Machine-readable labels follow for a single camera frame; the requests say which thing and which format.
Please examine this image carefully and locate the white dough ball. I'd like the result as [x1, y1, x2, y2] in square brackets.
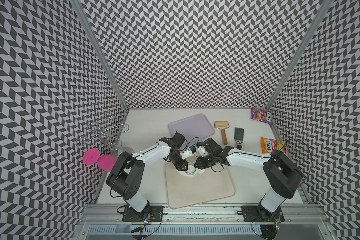
[179, 169, 205, 178]

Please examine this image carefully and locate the beige plastic tray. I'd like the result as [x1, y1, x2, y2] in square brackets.
[164, 161, 236, 209]

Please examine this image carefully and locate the wooden dough roller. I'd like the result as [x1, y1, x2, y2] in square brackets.
[214, 121, 230, 145]

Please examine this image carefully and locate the black handled metal scraper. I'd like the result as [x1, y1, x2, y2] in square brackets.
[234, 128, 244, 150]

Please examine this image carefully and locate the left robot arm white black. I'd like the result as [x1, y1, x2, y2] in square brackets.
[106, 132, 188, 213]

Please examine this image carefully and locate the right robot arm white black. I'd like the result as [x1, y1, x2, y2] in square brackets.
[190, 138, 303, 215]

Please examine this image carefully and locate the purple plastic tray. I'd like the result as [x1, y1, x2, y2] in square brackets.
[168, 114, 215, 141]

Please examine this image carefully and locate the orange yellow snack bag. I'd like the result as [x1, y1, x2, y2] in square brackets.
[261, 137, 291, 158]

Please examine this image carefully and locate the pink snack bag far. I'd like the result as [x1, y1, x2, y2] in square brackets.
[251, 107, 273, 125]

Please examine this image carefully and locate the pink plastic wine glass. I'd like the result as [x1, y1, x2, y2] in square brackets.
[83, 149, 118, 172]

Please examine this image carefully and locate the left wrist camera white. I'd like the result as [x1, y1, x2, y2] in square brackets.
[181, 146, 196, 159]

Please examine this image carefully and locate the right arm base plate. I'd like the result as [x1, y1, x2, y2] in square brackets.
[237, 205, 285, 223]

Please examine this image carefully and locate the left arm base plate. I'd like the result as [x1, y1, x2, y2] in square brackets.
[122, 206, 164, 223]

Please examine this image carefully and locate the metal wire glass rack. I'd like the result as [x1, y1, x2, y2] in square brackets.
[75, 119, 130, 151]

